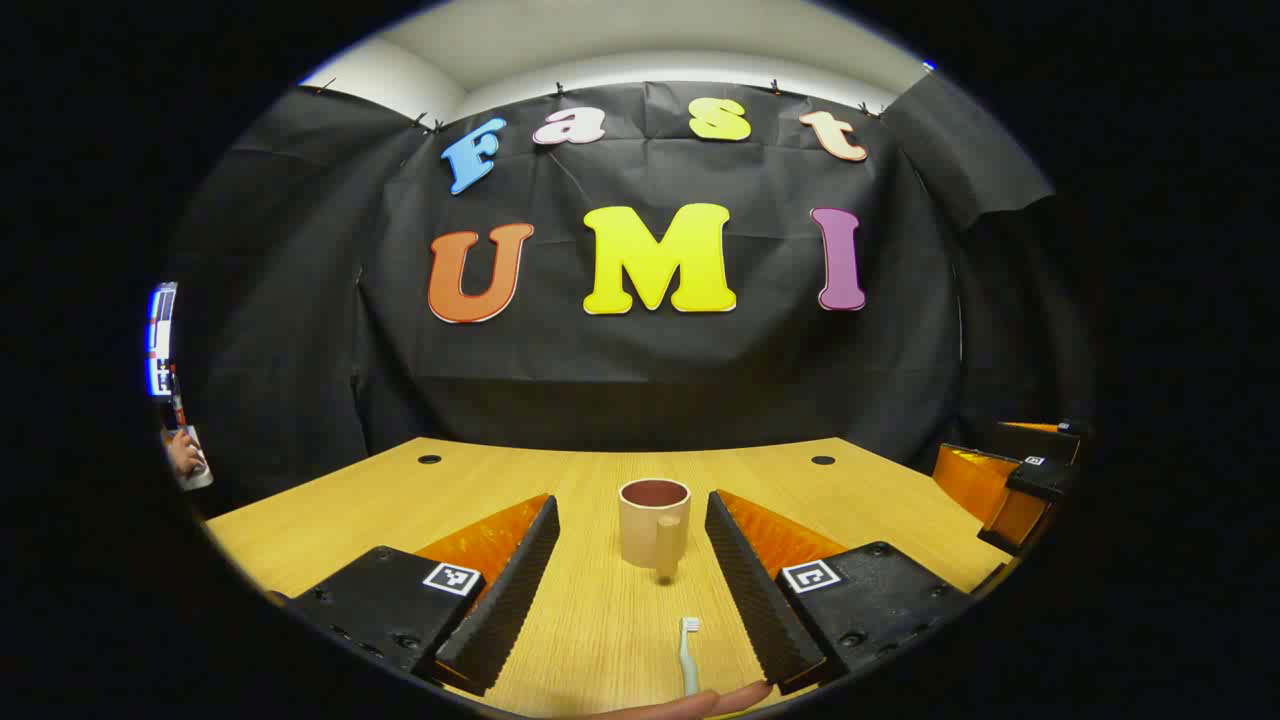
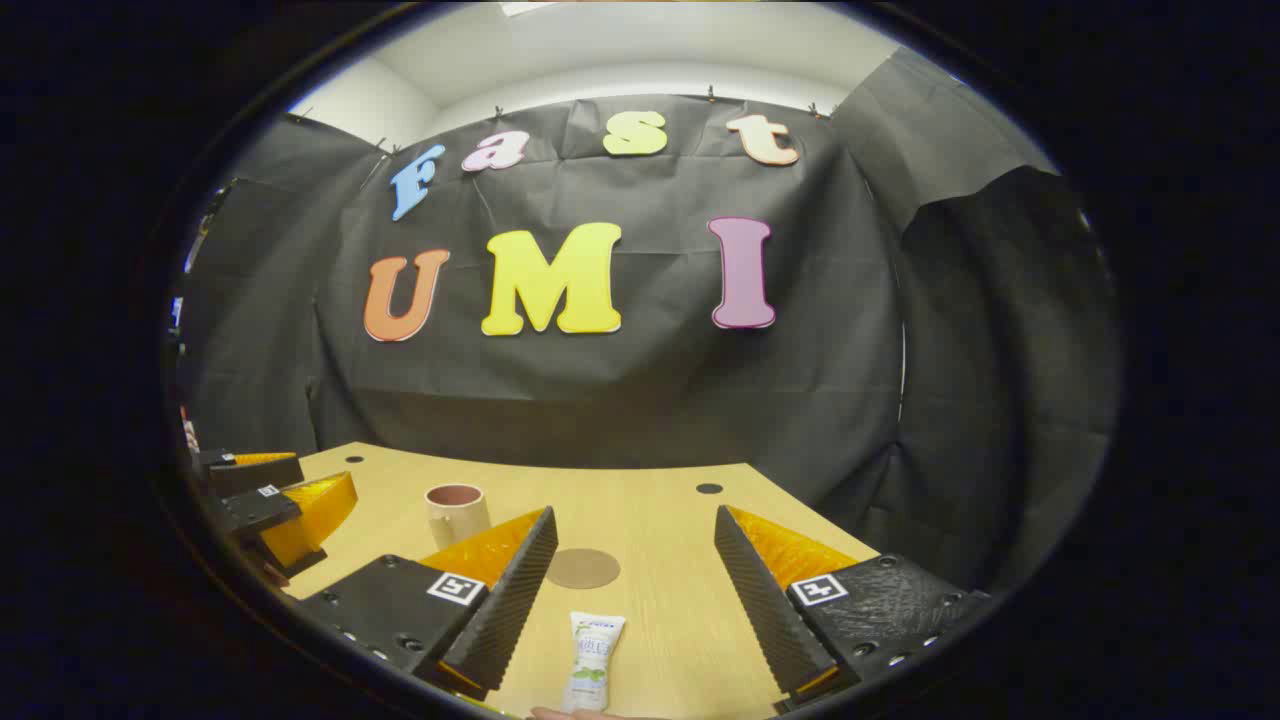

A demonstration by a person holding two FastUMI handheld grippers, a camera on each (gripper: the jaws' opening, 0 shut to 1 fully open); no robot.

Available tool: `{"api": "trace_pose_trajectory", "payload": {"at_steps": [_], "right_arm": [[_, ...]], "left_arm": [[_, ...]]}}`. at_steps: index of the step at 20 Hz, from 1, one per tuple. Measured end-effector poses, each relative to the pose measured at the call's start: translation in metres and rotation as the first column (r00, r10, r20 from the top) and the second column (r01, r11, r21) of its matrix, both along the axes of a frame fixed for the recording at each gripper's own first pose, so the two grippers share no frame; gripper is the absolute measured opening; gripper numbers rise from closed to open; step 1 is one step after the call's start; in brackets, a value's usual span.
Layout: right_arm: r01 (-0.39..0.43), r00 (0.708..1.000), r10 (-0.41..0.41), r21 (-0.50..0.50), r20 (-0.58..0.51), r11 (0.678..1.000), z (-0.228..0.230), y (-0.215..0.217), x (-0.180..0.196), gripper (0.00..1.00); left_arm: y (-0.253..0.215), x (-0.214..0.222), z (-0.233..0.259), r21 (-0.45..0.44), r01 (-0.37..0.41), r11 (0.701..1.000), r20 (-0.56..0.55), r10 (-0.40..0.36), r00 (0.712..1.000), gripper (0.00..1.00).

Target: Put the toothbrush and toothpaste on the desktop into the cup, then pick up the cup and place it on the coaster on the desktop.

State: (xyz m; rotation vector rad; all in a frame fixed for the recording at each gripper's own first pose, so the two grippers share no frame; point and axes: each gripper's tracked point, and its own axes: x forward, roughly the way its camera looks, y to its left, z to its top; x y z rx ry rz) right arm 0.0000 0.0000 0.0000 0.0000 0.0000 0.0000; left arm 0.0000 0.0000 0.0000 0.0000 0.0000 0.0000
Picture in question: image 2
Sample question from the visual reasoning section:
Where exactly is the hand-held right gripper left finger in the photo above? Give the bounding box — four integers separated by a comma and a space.
297, 505, 559, 701

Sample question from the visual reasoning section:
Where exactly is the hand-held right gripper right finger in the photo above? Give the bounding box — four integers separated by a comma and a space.
714, 503, 991, 713

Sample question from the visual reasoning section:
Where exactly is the brown round coaster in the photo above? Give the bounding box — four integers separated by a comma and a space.
545, 548, 621, 590

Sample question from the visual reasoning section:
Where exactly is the beige cup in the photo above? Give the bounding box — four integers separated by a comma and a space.
425, 484, 492, 551

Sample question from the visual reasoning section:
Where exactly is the white toothpaste tube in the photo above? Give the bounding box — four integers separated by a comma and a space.
562, 612, 627, 713

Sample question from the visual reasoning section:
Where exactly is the wooden desktop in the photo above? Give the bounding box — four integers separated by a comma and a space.
270, 442, 881, 720

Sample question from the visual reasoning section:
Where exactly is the black backdrop cloth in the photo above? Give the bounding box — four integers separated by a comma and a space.
175, 45, 1121, 591

